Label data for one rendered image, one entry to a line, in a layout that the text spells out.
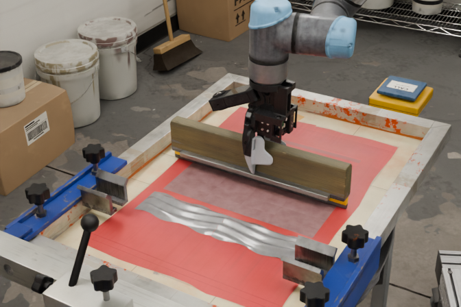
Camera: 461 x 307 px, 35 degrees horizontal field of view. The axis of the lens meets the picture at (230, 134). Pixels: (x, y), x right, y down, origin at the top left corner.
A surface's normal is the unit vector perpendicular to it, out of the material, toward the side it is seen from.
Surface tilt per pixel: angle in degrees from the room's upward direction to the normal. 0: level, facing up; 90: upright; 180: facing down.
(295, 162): 90
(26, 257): 0
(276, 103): 90
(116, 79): 93
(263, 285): 0
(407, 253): 0
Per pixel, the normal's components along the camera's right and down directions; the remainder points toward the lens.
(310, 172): -0.51, 0.44
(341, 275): -0.02, -0.86
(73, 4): 0.86, 0.24
